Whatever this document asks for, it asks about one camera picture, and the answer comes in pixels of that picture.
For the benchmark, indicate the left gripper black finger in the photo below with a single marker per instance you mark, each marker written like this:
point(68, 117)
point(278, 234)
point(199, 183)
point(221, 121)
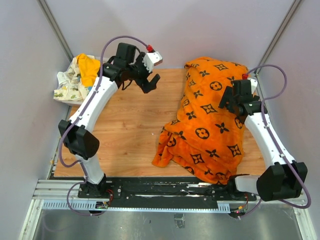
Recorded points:
point(144, 85)
point(152, 85)

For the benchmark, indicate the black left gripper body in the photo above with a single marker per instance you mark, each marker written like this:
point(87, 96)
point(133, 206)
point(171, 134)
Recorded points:
point(138, 72)

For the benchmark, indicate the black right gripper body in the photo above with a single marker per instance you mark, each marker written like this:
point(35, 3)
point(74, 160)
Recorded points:
point(255, 98)

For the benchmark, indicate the orange flower-pattern pillowcase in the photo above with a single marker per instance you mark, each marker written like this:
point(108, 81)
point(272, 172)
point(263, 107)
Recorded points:
point(207, 141)

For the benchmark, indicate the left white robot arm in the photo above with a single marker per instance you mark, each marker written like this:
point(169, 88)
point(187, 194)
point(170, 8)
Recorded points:
point(77, 132)

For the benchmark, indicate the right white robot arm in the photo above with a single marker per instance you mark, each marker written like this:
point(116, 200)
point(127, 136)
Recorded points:
point(283, 176)

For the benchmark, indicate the yellow cloth in basket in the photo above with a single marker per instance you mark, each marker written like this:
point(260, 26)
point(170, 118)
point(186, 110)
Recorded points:
point(88, 68)

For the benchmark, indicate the white plastic basket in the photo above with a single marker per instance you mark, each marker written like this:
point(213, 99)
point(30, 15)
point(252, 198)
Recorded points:
point(75, 83)

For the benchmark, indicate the white printed cloth in basket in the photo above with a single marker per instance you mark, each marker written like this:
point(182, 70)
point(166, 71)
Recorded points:
point(70, 88)

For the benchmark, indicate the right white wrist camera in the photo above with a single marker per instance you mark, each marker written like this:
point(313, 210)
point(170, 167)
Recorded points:
point(253, 85)

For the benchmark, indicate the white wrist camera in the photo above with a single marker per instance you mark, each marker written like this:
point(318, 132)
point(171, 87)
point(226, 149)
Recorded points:
point(152, 59)
point(253, 85)

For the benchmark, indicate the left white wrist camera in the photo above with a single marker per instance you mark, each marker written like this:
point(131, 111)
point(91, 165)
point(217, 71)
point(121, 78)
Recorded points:
point(152, 59)

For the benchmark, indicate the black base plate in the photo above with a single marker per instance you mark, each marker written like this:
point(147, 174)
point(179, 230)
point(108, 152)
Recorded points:
point(164, 194)

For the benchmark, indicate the aluminium rail frame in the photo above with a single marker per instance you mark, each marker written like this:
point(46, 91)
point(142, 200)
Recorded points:
point(62, 194)

